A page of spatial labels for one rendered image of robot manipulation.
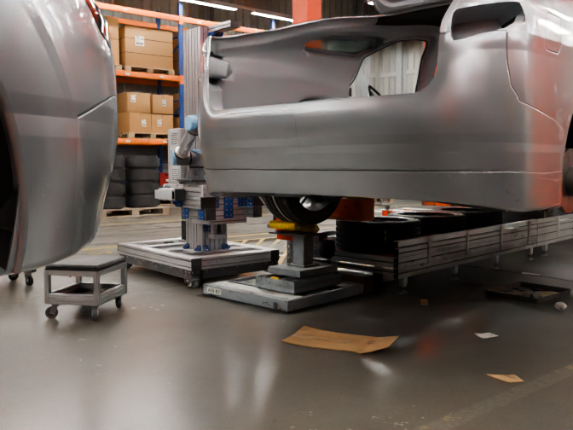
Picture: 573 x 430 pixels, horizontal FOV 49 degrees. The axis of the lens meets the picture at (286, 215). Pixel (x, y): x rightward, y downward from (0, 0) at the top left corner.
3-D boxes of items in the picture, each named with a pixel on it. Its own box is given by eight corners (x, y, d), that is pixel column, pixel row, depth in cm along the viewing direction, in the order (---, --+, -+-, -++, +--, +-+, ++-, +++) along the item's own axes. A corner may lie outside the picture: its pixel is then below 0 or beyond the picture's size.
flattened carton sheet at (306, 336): (383, 356, 308) (383, 350, 307) (281, 343, 331) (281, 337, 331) (399, 341, 335) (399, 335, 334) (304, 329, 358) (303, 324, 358)
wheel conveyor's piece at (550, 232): (537, 258, 630) (538, 219, 627) (458, 250, 689) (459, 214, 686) (573, 248, 703) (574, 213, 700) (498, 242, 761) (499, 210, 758)
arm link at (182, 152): (188, 168, 492) (211, 124, 452) (170, 169, 485) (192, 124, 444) (185, 156, 498) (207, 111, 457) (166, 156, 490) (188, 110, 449)
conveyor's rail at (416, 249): (399, 272, 449) (399, 241, 447) (392, 271, 453) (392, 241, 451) (537, 241, 628) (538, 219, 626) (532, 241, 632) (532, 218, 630)
